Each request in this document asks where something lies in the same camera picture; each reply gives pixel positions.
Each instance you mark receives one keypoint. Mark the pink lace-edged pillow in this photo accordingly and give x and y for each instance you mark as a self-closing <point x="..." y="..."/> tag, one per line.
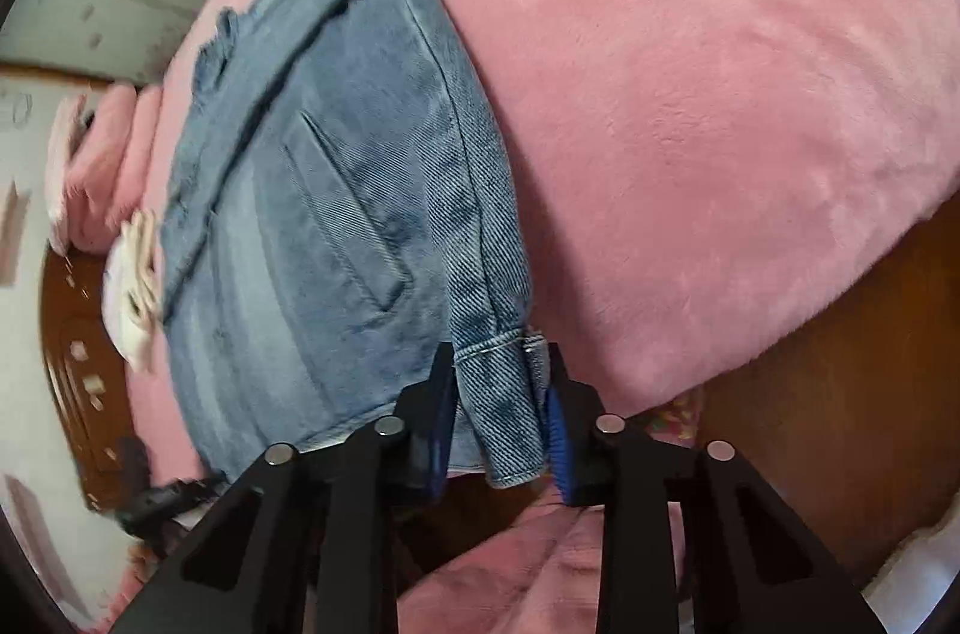
<point x="64" y="162"/>

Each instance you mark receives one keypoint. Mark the wooden headboard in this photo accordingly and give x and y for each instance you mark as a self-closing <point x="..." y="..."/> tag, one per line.
<point x="82" y="379"/>

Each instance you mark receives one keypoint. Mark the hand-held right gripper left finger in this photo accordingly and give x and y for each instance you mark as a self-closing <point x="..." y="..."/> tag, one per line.
<point x="442" y="446"/>

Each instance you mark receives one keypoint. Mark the white cloth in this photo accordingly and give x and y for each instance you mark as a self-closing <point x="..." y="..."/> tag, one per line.
<point x="915" y="581"/>

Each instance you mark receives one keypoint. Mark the pink plush blanket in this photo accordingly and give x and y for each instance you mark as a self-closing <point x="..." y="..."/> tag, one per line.
<point x="675" y="79"/>

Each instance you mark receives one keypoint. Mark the blue denim jacket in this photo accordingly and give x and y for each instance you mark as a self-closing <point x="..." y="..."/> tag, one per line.
<point x="337" y="191"/>

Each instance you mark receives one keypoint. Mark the folded cream clothes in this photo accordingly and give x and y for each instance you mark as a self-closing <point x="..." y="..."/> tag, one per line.
<point x="135" y="296"/>

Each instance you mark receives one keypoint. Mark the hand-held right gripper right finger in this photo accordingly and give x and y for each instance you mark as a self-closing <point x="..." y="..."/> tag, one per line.
<point x="559" y="454"/>

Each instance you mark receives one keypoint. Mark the folded pink quilt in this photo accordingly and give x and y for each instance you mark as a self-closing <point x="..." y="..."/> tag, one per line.
<point x="112" y="169"/>

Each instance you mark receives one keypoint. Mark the person's pink trousers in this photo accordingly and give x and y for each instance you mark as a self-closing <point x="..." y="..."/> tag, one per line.
<point x="525" y="574"/>

